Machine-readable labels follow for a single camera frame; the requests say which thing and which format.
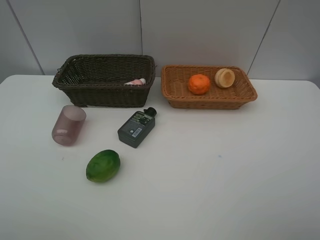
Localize pink bottle white cap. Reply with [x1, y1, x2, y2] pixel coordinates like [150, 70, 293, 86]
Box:
[125, 78, 146, 86]

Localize orange mandarin fruit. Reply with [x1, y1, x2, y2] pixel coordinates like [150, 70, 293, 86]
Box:
[187, 74, 211, 95]

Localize green lime fruit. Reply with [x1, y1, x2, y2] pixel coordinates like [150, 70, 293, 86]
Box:
[85, 149, 121, 183]

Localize dark grey flat bottle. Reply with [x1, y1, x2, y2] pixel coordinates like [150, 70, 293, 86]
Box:
[117, 107, 157, 149]

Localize orange wicker basket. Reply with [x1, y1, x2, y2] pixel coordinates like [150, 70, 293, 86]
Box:
[161, 64, 258, 110]

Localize dark brown wicker basket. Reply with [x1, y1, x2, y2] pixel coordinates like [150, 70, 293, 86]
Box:
[52, 54, 156, 108]

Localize purple translucent plastic cup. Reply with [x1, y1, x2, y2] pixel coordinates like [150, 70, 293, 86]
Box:
[51, 105, 87, 146]

